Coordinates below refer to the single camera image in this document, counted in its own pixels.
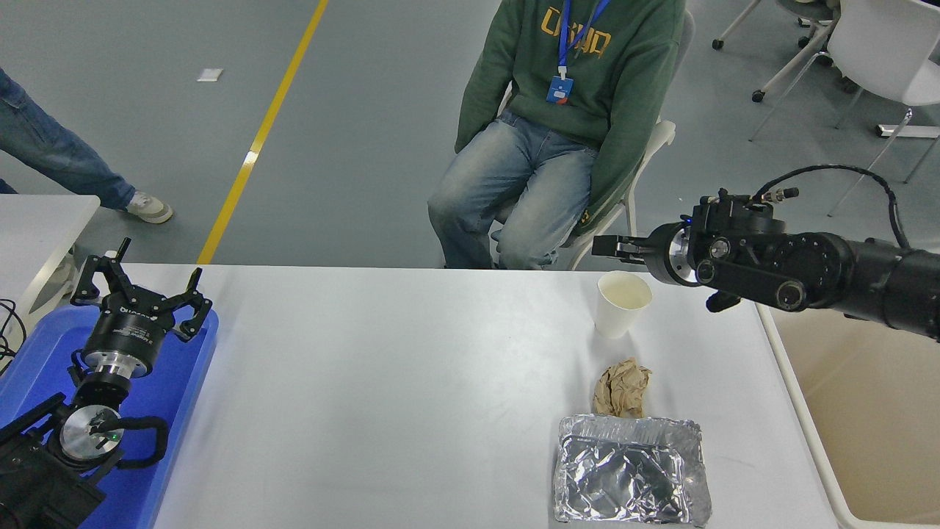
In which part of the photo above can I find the white paper cup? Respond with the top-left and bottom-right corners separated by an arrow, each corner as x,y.
596,270 -> 654,339

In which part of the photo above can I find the silver foil tray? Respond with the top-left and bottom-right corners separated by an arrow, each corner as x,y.
552,414 -> 712,528

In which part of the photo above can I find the white chair with armrests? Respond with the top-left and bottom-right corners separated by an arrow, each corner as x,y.
488,11 -> 696,270

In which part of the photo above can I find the white shell chair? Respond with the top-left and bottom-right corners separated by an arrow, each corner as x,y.
749,0 -> 940,217

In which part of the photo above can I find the seated person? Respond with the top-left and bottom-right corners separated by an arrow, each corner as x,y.
427,0 -> 687,270

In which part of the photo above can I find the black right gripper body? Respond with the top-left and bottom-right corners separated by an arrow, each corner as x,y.
645,222 -> 685,286

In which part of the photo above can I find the white table foot bar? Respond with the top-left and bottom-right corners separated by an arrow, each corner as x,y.
878,123 -> 940,140

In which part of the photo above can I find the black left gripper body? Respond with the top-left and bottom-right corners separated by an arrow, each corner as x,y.
82,294 -> 174,367

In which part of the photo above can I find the crumpled tan paper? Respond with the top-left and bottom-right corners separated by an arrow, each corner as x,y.
591,358 -> 653,418

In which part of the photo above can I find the office chair with casters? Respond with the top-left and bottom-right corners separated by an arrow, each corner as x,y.
711,0 -> 860,104

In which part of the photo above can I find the standing person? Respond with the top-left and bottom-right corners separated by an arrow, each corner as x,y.
0,68 -> 175,225

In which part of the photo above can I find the white side table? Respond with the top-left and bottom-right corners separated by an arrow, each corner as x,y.
0,195 -> 101,324

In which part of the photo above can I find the black cable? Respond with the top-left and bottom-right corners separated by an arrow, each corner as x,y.
0,298 -> 29,377

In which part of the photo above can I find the large pale plastic bin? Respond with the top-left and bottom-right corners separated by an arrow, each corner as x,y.
756,298 -> 940,529

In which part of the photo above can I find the blue plastic tray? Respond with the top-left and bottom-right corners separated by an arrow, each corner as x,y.
0,305 -> 220,529

